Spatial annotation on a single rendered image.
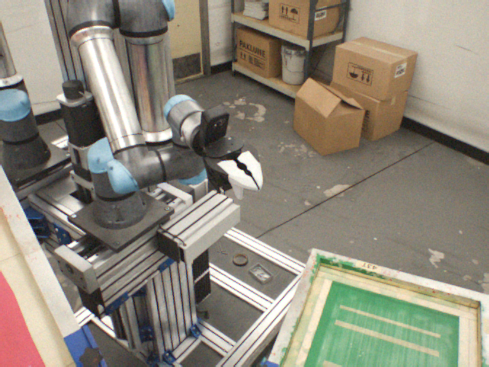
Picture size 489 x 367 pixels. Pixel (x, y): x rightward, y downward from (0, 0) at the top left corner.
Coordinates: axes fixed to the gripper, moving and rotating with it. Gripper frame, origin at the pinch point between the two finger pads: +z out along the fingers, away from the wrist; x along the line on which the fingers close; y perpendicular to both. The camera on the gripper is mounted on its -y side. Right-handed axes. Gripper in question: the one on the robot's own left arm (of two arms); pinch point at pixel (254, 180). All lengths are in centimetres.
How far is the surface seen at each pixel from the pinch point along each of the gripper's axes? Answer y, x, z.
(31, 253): 22, 41, -32
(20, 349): 33, 49, -18
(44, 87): 130, 24, -390
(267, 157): 186, -121, -232
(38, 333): 32, 45, -20
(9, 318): 29, 49, -24
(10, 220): 17, 42, -40
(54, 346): 35, 43, -17
